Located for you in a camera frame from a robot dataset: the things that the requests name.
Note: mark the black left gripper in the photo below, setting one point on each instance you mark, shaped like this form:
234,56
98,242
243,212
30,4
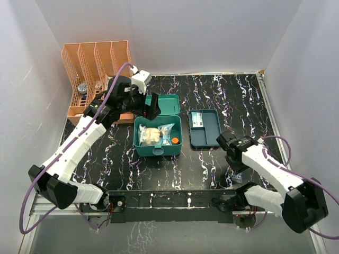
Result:
148,111

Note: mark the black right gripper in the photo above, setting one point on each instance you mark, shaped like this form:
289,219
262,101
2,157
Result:
235,168

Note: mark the beige gauze packet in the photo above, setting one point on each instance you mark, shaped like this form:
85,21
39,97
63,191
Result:
155,137

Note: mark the dark teal divider tray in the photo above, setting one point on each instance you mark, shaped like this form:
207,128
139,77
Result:
205,137

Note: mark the teal medicine kit box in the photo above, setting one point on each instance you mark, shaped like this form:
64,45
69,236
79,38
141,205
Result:
170,113

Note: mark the blue cotton swab bag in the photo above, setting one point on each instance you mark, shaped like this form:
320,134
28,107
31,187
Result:
166,133

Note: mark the teal white packet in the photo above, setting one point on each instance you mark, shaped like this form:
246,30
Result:
197,120

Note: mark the brown bottle orange cap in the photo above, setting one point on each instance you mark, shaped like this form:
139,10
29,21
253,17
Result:
175,141

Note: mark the white blue mask packet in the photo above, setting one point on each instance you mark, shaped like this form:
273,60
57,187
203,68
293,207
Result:
143,134

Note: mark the clear small packet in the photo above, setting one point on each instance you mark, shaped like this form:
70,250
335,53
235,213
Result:
238,178

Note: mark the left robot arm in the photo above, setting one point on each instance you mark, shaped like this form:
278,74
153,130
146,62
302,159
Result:
53,179

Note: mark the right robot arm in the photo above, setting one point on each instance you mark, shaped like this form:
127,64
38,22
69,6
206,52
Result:
298,200

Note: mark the white paper packet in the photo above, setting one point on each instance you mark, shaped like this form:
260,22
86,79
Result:
107,79

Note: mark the round blue white tin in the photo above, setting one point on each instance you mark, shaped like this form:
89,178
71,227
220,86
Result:
82,89

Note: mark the peach plastic file organizer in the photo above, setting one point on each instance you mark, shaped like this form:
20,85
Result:
89,63

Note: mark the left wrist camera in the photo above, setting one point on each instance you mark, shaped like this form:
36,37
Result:
140,78

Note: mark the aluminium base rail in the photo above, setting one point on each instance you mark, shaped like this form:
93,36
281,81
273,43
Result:
160,206

